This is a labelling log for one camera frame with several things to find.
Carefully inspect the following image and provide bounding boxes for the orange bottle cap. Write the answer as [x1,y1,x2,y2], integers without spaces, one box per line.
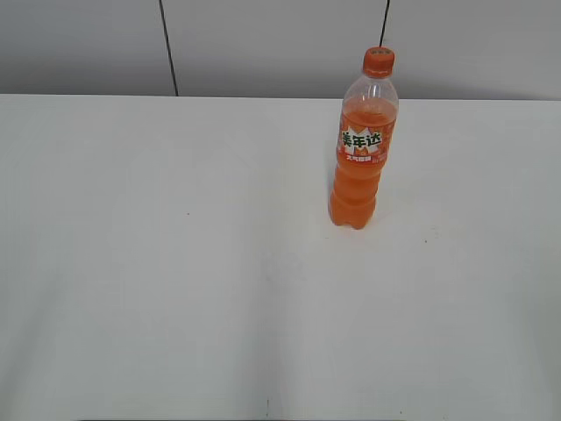
[362,46,395,79]

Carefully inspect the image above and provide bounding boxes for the orange soda plastic bottle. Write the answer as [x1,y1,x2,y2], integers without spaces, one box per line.
[327,65,401,231]

